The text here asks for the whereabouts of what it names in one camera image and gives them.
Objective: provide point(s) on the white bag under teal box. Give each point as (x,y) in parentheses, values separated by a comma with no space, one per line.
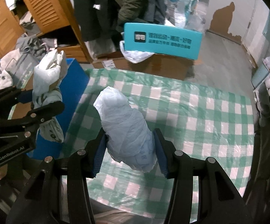
(134,57)

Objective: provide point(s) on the white fluffy towel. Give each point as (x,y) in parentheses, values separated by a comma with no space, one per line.
(7,63)

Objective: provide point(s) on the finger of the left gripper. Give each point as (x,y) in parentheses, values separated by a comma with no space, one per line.
(41,113)
(12,95)

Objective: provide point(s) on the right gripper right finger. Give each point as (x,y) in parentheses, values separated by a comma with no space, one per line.
(165,152)

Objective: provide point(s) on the blue clear plastic bag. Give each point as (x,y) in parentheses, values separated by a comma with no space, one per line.
(179,11)

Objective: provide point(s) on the dark hanging jackets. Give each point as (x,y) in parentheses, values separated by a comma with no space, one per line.
(106,18)

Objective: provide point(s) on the green checkered tablecloth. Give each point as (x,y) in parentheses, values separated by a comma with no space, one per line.
(199,120)

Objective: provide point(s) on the teal printed box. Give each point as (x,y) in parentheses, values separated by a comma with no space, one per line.
(161,39)

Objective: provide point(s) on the white plastic bag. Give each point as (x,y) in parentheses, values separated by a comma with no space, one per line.
(129,139)
(48,75)

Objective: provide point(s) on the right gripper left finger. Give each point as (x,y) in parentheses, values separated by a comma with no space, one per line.
(91,157)

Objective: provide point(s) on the wooden louvered wardrobe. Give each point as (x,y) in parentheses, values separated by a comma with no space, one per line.
(51,16)

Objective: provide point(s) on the grey clothes pile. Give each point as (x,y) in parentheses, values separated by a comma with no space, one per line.
(35,45)

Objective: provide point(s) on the blue cardboard box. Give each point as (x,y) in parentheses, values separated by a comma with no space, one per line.
(72,88)

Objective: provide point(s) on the brown cardboard box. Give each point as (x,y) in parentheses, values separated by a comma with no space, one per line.
(160,65)

